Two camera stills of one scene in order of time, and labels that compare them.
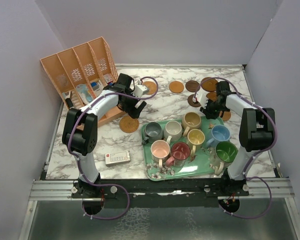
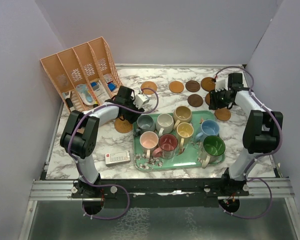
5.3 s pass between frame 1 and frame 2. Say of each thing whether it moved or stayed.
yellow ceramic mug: moved
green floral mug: moved
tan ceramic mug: moved
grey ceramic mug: moved
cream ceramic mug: moved
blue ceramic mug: moved
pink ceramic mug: moved
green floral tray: moved
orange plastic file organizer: stayed
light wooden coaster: stayed
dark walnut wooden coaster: stayed
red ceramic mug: moved
